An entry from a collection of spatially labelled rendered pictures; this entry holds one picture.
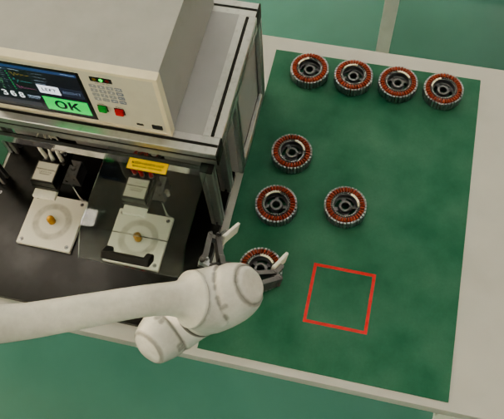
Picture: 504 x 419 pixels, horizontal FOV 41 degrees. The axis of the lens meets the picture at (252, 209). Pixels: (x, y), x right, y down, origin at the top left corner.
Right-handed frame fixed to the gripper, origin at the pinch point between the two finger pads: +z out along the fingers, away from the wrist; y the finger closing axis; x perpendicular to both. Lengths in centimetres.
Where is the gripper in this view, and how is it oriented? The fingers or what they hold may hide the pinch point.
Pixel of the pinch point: (259, 244)
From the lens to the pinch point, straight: 155.7
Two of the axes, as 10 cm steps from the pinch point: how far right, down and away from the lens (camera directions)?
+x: 2.4, -7.5, -6.2
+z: 5.2, -4.4, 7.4
